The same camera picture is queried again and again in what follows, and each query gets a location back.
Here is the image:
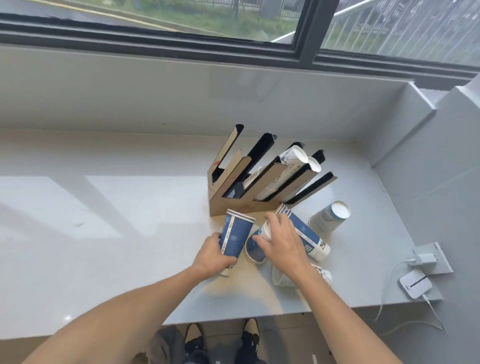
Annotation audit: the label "short white cup stack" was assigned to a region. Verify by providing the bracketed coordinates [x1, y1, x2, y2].
[242, 166, 264, 190]

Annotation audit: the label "white device cable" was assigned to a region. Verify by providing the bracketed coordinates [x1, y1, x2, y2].
[385, 293, 446, 337]

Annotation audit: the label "white wall socket plate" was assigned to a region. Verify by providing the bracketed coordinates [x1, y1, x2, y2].
[412, 242, 454, 277]

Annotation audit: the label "white charger cable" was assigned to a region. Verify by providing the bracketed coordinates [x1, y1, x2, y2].
[373, 259, 418, 324]

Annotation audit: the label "person's right shoe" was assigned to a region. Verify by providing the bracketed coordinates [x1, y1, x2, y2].
[241, 318, 261, 344]

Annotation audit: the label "white square device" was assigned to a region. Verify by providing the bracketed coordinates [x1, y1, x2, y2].
[398, 269, 434, 300]

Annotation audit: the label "long blue paper cup stack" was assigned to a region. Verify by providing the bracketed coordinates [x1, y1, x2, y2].
[276, 203, 332, 262]

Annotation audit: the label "person's left forearm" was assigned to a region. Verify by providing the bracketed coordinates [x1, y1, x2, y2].
[22, 265, 211, 364]

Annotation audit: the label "person's right hand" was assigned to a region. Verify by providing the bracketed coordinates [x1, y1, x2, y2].
[252, 212, 313, 286]

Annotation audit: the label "person's left hand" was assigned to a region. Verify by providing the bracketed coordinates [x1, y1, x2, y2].
[193, 232, 238, 278]

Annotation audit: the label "black window frame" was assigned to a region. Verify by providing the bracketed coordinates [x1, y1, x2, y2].
[0, 0, 480, 90]

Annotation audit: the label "white patterned paper cup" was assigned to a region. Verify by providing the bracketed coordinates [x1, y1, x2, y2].
[271, 263, 333, 289]

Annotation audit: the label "white plug adapter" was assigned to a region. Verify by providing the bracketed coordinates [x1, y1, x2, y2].
[409, 253, 438, 268]

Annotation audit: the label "tall patterned white cup stack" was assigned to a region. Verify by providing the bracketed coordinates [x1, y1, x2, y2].
[254, 145, 309, 202]

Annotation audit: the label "wooden black cup holder rack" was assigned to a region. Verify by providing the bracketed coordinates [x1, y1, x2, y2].
[207, 124, 338, 218]

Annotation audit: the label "white outdoor railing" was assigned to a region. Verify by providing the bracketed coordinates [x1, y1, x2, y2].
[270, 0, 480, 67]

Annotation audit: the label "dark trousers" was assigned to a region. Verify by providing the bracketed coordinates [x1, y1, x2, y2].
[147, 325, 268, 364]

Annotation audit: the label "person's right forearm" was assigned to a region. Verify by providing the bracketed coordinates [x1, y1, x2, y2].
[288, 265, 404, 364]

